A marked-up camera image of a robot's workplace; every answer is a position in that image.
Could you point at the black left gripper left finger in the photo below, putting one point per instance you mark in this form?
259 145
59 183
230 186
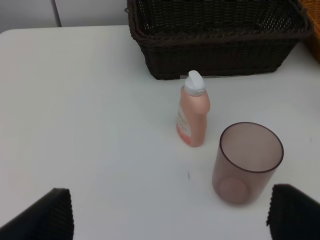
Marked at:
49 218

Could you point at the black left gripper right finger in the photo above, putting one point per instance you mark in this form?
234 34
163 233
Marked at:
292 214

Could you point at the translucent pink plastic cup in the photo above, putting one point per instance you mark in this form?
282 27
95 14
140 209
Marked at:
248 155

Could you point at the pink bottle white cap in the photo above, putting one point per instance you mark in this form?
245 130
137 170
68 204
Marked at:
194 105

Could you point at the dark brown wicker basket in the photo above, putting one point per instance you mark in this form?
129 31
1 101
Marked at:
216 37

